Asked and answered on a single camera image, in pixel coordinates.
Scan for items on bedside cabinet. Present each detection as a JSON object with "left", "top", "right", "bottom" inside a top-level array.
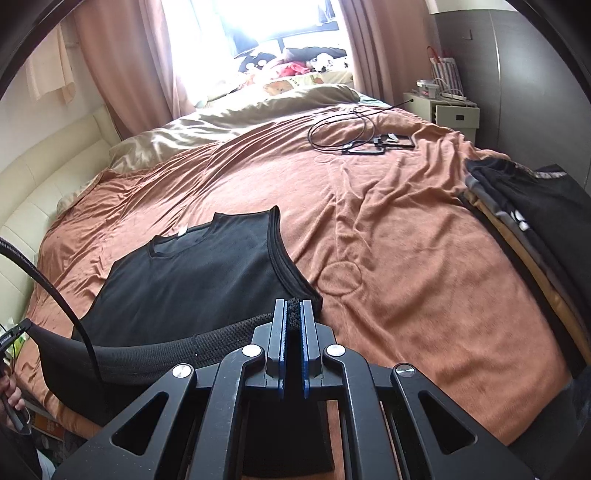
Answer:
[{"left": 416, "top": 46, "right": 467, "bottom": 102}]

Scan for grey wardrobe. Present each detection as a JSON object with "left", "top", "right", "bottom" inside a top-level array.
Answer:
[{"left": 434, "top": 9, "right": 590, "bottom": 189}]

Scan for stack of folded clothes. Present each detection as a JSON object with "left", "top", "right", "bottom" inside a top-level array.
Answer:
[{"left": 460, "top": 157, "right": 590, "bottom": 377}]

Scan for person left hand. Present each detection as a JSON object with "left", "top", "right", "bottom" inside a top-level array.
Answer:
[{"left": 0, "top": 374, "right": 26, "bottom": 429}]

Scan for black coiled cable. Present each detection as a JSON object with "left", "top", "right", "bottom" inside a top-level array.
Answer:
[{"left": 306, "top": 98, "right": 415, "bottom": 152}]

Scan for black glasses on bed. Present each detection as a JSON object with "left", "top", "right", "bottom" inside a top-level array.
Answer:
[{"left": 342, "top": 133, "right": 415, "bottom": 156}]

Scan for pink curtain right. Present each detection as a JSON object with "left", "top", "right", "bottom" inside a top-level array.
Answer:
[{"left": 339, "top": 0, "right": 436, "bottom": 105}]

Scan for pink curtain left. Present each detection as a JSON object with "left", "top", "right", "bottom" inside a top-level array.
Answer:
[{"left": 73, "top": 0, "right": 194, "bottom": 139}]

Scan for white bedside cabinet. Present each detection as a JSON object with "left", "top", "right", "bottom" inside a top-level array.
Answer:
[{"left": 403, "top": 92, "right": 480, "bottom": 144}]

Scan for cream padded headboard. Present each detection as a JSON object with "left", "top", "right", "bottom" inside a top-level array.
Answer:
[{"left": 0, "top": 104, "right": 122, "bottom": 315}]

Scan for pink curtain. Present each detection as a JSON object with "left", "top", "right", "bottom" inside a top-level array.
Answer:
[
  {"left": 73, "top": 0, "right": 194, "bottom": 139},
  {"left": 339, "top": 0, "right": 436, "bottom": 105}
]

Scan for pile of toys on sill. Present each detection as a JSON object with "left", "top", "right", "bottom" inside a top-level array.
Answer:
[{"left": 233, "top": 46, "right": 355, "bottom": 96}]

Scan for brown bed blanket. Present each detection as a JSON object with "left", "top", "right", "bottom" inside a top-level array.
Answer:
[{"left": 37, "top": 108, "right": 570, "bottom": 443}]

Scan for black sleeveless shirt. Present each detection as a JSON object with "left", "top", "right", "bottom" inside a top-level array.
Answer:
[{"left": 27, "top": 204, "right": 336, "bottom": 478}]

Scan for beige duvet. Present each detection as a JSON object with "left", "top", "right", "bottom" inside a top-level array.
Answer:
[{"left": 55, "top": 83, "right": 362, "bottom": 216}]

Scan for cream hanging cloth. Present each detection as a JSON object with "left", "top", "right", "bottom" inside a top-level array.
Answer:
[{"left": 25, "top": 25, "right": 76, "bottom": 104}]

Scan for black braided cable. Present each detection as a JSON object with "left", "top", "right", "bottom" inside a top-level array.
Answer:
[{"left": 0, "top": 237, "right": 105, "bottom": 386}]

